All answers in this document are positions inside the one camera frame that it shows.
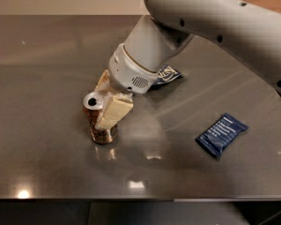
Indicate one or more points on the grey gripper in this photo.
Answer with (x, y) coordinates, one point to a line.
(127, 71)

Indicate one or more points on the orange soda can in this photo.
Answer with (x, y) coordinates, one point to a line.
(93, 108)

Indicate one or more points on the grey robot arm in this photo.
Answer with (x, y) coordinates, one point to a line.
(249, 33)

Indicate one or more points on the crumpled blue chip bag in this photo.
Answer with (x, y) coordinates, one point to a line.
(167, 74)

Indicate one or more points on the blue snack bar wrapper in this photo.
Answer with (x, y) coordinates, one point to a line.
(219, 136)

